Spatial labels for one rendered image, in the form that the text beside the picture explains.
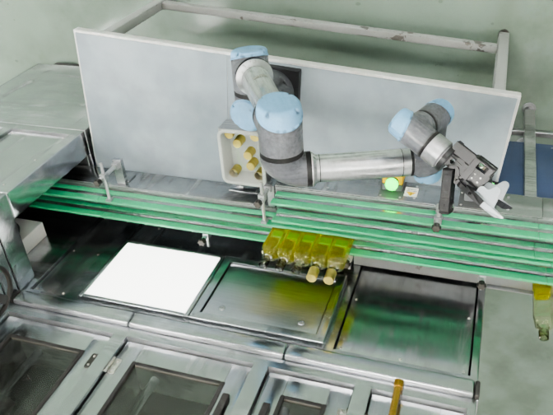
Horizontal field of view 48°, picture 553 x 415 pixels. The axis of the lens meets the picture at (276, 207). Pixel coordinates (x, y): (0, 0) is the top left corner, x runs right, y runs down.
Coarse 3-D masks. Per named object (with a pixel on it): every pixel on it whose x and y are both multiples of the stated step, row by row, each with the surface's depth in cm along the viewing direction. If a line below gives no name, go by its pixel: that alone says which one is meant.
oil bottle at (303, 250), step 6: (306, 234) 218; (312, 234) 218; (318, 234) 219; (300, 240) 215; (306, 240) 215; (312, 240) 215; (300, 246) 213; (306, 246) 213; (312, 246) 213; (294, 252) 211; (300, 252) 210; (306, 252) 210; (294, 258) 211; (300, 258) 209; (306, 258) 209; (306, 264) 211
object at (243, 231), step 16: (48, 208) 255; (64, 208) 253; (80, 208) 253; (96, 208) 253; (112, 208) 251; (128, 208) 251; (160, 224) 240; (176, 224) 239; (192, 224) 239; (208, 224) 238; (224, 224) 237; (240, 224) 237; (256, 240) 228; (368, 256) 216; (384, 256) 215; (400, 256) 215; (416, 256) 214; (432, 256) 214; (448, 256) 213; (464, 256) 212; (464, 272) 207; (480, 272) 205; (496, 272) 205; (512, 272) 204; (528, 272) 204; (544, 272) 203
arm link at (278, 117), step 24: (240, 48) 192; (264, 48) 190; (240, 72) 185; (264, 72) 181; (264, 96) 158; (288, 96) 158; (264, 120) 154; (288, 120) 153; (264, 144) 158; (288, 144) 156
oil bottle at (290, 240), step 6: (288, 234) 220; (294, 234) 219; (300, 234) 220; (282, 240) 217; (288, 240) 216; (294, 240) 216; (282, 246) 214; (288, 246) 214; (294, 246) 214; (282, 252) 212; (288, 252) 211; (288, 258) 211
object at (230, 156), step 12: (228, 132) 221; (240, 132) 220; (252, 132) 219; (228, 144) 231; (252, 144) 230; (228, 156) 233; (240, 156) 234; (228, 168) 234; (228, 180) 233; (240, 180) 233; (252, 180) 232; (264, 180) 228
